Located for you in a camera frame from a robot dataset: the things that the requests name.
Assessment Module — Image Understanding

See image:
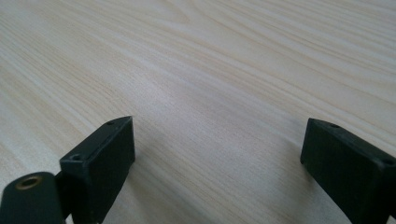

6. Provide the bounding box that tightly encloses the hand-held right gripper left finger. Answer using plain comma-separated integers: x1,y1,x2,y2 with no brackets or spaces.
55,116,136,224

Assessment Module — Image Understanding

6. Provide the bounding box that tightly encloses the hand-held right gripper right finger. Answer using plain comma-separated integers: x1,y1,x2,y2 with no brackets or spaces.
300,117,396,224

